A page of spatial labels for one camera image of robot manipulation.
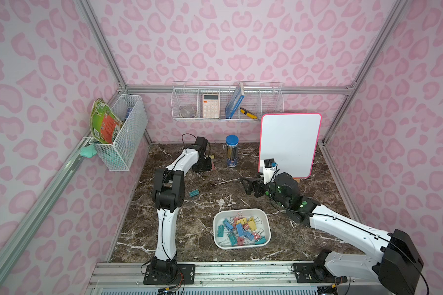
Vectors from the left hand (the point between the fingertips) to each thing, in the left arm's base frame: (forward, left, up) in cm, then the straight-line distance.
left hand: (205, 165), depth 104 cm
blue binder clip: (-34, -13, -1) cm, 36 cm away
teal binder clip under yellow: (-16, +5, -3) cm, 17 cm away
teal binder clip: (-36, -9, -2) cm, 37 cm away
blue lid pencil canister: (+4, -15, +15) cm, 21 cm away
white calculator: (+18, -4, +27) cm, 33 cm away
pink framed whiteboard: (0, -43, +21) cm, 48 cm away
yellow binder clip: (+10, -3, -4) cm, 11 cm away
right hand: (-21, -21, +20) cm, 36 cm away
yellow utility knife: (+17, -24, +22) cm, 37 cm away
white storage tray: (-36, -18, +3) cm, 40 cm away
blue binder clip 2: (-38, -21, -1) cm, 43 cm away
